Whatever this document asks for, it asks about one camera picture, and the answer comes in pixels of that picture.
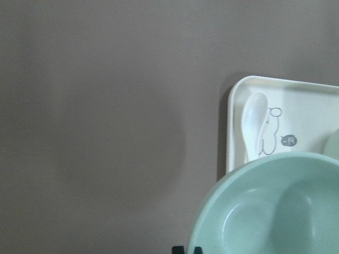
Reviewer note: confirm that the white ceramic spoon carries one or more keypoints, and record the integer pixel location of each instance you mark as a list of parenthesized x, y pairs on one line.
[(252, 123)]

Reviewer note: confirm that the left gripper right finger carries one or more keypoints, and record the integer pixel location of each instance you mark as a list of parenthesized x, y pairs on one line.
[(198, 250)]

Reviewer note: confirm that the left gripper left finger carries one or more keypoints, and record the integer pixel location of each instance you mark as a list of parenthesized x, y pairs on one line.
[(177, 249)]

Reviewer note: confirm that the cream rabbit serving tray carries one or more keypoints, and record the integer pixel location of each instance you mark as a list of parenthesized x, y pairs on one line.
[(301, 117)]

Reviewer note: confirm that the green bowl on tray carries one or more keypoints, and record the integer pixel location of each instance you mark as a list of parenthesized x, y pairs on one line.
[(331, 148)]

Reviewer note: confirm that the green bowl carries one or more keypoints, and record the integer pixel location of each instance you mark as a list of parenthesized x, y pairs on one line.
[(331, 148), (285, 203)]

